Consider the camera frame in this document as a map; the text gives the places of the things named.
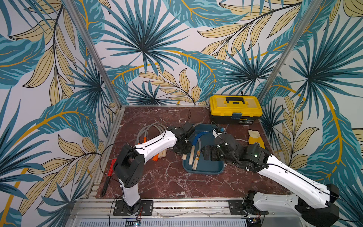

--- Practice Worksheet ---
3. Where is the blue blade wooden sickle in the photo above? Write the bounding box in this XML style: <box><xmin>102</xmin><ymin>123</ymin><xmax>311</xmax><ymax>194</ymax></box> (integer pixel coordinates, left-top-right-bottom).
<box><xmin>188</xmin><ymin>131</ymin><xmax>209</xmax><ymax>166</ymax></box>

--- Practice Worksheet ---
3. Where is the wooden sickle yellow label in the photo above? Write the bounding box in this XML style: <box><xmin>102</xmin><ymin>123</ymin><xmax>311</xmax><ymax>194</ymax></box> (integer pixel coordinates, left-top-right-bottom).
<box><xmin>192</xmin><ymin>138</ymin><xmax>201</xmax><ymax>170</ymax></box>

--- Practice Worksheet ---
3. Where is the teal plastic tray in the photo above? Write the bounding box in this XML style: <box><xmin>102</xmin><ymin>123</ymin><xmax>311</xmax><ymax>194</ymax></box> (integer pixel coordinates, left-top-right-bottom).
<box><xmin>182</xmin><ymin>124</ymin><xmax>224</xmax><ymax>175</ymax></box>

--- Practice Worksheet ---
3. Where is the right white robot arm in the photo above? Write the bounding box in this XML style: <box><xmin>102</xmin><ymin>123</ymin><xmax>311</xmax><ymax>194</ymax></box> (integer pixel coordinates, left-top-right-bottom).
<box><xmin>206</xmin><ymin>132</ymin><xmax>339</xmax><ymax>227</ymax></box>

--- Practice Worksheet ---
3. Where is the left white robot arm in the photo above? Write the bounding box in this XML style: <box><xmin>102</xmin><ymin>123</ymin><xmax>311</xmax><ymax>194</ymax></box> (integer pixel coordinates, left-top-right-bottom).
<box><xmin>113</xmin><ymin>122</ymin><xmax>195</xmax><ymax>208</ymax></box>

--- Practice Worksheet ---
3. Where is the yellow work glove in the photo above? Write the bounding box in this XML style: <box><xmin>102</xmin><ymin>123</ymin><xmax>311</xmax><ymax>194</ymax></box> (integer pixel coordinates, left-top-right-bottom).
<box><xmin>248</xmin><ymin>130</ymin><xmax>265</xmax><ymax>149</ymax></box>

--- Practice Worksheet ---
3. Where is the yellow black toolbox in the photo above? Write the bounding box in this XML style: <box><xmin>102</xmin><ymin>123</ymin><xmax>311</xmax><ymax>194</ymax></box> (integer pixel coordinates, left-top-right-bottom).
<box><xmin>209</xmin><ymin>95</ymin><xmax>263</xmax><ymax>125</ymax></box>

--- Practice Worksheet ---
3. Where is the orange handle sickle far left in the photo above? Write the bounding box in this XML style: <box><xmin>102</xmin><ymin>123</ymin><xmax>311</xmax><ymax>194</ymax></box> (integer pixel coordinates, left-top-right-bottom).
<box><xmin>136</xmin><ymin>125</ymin><xmax>149</xmax><ymax>144</ymax></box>

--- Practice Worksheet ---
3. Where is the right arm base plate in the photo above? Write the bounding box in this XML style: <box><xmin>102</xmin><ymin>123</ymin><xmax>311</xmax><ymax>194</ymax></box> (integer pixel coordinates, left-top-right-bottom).
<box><xmin>228</xmin><ymin>200</ymin><xmax>268</xmax><ymax>217</ymax></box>

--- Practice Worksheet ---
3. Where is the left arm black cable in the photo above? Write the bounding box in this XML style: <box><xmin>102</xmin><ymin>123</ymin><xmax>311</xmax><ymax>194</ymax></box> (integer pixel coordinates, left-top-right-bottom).
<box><xmin>99</xmin><ymin>141</ymin><xmax>125</xmax><ymax>182</ymax></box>

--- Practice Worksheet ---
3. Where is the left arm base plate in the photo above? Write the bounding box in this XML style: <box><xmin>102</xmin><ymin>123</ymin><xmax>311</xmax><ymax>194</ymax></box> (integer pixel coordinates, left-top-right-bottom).
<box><xmin>113</xmin><ymin>200</ymin><xmax>154</xmax><ymax>216</ymax></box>

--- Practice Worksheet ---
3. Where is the front aluminium rail frame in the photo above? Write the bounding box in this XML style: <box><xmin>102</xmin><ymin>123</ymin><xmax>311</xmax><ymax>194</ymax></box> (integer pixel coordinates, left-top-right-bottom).
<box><xmin>66</xmin><ymin>198</ymin><xmax>310</xmax><ymax>227</ymax></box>

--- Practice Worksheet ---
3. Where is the right aluminium corner post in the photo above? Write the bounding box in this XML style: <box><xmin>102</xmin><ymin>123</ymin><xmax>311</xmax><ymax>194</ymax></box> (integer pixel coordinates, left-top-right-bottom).
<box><xmin>258</xmin><ymin>1</ymin><xmax>322</xmax><ymax>101</ymax></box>

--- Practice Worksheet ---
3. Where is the aluminium corner post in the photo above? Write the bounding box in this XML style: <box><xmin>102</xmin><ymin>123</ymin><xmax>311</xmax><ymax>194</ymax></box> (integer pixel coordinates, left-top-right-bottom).
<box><xmin>258</xmin><ymin>1</ymin><xmax>322</xmax><ymax>101</ymax></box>
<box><xmin>63</xmin><ymin>0</ymin><xmax>122</xmax><ymax>109</ymax></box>

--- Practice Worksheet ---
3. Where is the left aluminium corner post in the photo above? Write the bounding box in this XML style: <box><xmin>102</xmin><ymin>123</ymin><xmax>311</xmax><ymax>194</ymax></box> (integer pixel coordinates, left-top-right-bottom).
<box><xmin>63</xmin><ymin>0</ymin><xmax>122</xmax><ymax>109</ymax></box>

